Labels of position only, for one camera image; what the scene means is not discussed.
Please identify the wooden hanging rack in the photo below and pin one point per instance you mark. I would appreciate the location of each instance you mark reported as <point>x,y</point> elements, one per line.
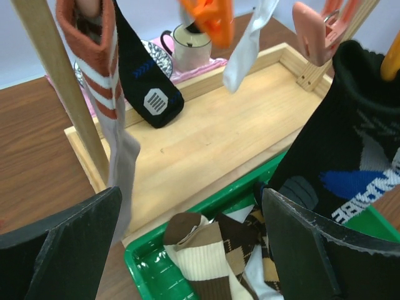
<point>218,138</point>

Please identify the brown argyle sock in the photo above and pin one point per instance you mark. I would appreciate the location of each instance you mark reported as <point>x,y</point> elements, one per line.
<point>248,254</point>

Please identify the floral ceramic plate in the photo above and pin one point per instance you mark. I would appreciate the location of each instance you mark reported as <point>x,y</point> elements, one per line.
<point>159,56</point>

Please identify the grey sock with red stripes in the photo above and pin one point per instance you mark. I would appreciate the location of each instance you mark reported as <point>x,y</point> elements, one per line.
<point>94,42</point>

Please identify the black sock with blue logo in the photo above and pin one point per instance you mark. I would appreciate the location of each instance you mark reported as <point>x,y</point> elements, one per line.
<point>347,154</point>

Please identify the brown and cream sock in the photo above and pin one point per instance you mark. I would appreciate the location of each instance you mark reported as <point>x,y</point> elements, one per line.
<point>195,245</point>

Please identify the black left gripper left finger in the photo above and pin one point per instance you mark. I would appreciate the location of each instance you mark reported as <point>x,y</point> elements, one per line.
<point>63,255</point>

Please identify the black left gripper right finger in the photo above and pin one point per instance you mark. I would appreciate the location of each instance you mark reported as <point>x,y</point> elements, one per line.
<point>317,258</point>

